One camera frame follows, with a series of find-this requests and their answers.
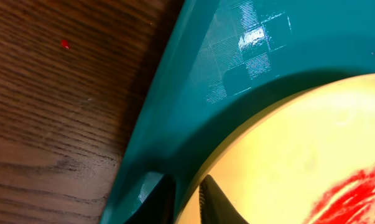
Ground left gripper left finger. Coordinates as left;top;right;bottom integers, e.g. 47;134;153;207
125;175;176;224

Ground teal plastic tray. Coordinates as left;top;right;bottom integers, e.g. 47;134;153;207
101;0;375;223

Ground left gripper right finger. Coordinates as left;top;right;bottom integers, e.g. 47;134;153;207
199;175;248;224

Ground yellow plate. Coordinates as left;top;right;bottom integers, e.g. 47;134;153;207
176;74;375;223

